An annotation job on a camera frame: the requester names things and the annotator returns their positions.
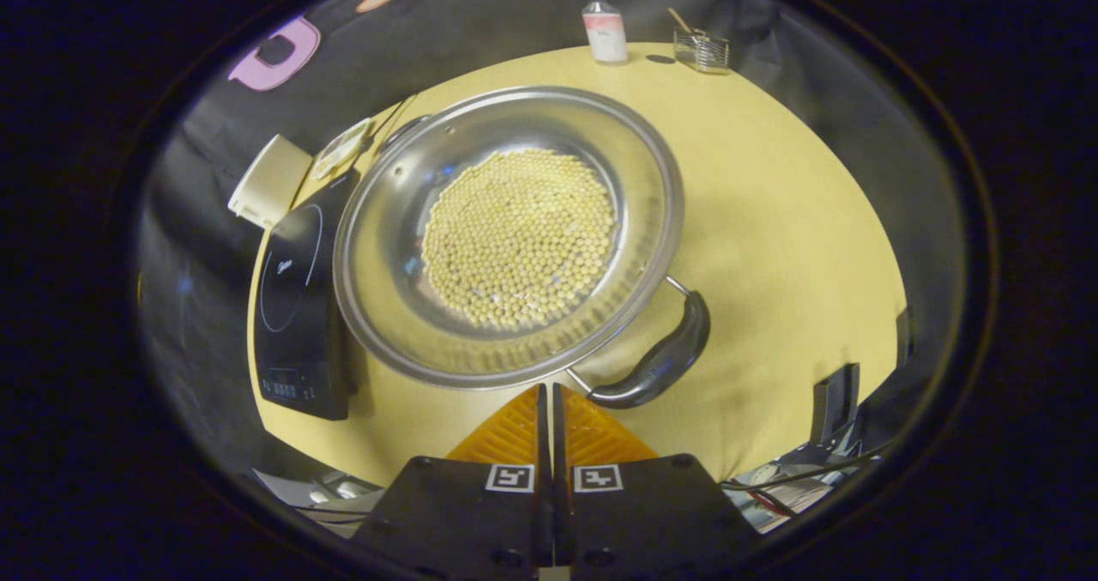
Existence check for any steel pot with black handle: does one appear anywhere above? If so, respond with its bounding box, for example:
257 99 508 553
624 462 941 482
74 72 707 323
332 85 712 411

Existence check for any white divided bean dish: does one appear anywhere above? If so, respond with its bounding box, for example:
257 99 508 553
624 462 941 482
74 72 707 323
312 117 375 179

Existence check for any thin black cable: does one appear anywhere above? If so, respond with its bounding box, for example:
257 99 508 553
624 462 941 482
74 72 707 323
719 444 895 491

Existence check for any clear wire-framed cup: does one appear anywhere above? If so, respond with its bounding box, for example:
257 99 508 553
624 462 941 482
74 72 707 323
673 28 732 75

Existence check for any clear bottle with pink label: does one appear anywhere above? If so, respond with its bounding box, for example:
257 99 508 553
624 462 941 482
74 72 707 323
582 0 630 66

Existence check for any pile of yellow soybeans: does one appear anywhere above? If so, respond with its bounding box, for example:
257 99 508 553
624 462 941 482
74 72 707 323
420 148 618 331

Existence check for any black power cable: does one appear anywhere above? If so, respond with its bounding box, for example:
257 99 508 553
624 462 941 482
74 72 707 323
374 94 419 146

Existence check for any white box appliance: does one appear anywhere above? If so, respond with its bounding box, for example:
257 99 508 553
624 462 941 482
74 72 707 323
227 134 315 229

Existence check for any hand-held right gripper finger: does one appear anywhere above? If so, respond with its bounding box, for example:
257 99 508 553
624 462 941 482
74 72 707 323
553 383 762 580
354 383 551 580

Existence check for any black upright panel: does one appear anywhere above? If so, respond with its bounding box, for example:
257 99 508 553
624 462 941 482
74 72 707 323
810 362 861 446

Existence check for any black induction cooktop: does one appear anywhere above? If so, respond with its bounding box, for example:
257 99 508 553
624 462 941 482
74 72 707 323
253 169 362 421

